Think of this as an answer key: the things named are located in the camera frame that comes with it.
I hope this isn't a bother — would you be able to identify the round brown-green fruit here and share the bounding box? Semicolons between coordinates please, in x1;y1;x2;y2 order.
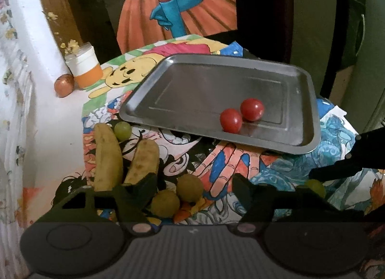
150;190;180;218

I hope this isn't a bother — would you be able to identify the short yellow banana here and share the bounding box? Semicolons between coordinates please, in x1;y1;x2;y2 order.
123;139;159;184

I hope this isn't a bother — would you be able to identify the long yellow banana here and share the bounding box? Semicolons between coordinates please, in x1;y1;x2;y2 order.
93;123;123;192

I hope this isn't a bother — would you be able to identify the round tan fruit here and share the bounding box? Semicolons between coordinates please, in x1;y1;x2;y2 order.
176;174;204;203

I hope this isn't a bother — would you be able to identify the green grape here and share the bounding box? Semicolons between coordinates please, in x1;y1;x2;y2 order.
114;121;132;142
305;179;326;198

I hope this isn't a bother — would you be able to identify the red cherry tomato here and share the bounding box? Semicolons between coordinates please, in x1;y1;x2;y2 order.
240;98;265;121
220;108;243;134

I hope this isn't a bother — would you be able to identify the colourful cartoon drawing mat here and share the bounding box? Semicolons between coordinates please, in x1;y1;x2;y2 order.
52;34;385;267

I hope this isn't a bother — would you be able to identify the white patterned quilt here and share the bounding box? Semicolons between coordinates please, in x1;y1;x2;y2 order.
0;0;33;278

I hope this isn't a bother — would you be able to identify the metal baking tray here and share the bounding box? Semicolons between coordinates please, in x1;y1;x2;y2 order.
119;54;321;155

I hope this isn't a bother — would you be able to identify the small brown onion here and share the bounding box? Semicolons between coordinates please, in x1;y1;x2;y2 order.
54;74;74;98

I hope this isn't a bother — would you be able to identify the white orange plastic jar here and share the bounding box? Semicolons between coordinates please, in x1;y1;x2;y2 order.
64;42;103;89

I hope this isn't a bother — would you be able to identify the girl in orange dress poster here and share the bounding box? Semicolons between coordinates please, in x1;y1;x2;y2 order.
104;0;237;53

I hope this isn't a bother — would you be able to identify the brown wooden post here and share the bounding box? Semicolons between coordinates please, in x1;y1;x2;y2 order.
41;0;83;56

